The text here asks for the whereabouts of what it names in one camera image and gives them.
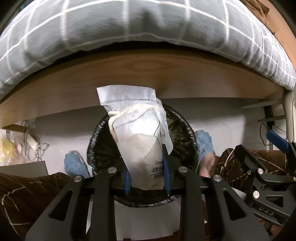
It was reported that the brown fleece jacket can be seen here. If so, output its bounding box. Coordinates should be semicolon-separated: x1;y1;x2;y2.
240;0;273;33

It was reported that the grey checked bed sheet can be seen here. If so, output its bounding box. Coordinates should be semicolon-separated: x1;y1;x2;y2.
1;1;295;97

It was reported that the black lined trash bin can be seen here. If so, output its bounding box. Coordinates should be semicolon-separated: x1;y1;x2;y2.
87;104;198;208

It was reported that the wooden bed frame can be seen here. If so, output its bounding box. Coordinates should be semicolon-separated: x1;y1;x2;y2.
1;50;284;127

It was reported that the right blue slipper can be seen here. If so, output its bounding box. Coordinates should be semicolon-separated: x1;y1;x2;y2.
195;130;215;164

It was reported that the left blue slipper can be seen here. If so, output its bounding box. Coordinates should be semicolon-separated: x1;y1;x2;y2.
64;151;90;178

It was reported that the blue slipper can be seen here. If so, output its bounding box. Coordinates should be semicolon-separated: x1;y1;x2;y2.
64;151;90;178
195;130;215;164

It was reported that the KEYU cotton pad bag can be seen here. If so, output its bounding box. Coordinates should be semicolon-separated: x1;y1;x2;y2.
97;85;173;190

